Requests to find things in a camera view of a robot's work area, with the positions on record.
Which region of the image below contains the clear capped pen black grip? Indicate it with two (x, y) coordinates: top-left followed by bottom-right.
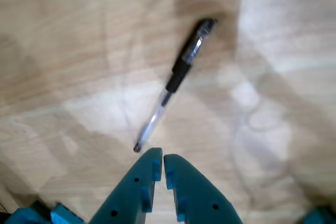
(133, 18), (218, 153)

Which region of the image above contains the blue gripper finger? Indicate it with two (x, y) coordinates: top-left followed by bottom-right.
(164, 153), (244, 224)
(89, 147), (163, 224)

